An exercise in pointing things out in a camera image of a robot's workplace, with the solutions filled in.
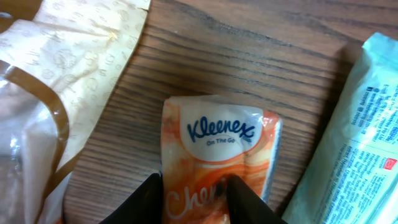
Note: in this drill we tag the teal wet wipes pack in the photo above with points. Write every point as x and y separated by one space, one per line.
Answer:
352 177

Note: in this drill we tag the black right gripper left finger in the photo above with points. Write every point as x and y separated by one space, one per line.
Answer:
143 206

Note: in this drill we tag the brown red snack bag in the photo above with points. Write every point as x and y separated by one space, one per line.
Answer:
60 61

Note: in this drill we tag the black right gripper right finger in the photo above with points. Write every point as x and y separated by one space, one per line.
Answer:
245 207

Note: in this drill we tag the small orange packet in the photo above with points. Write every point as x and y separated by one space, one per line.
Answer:
204 140

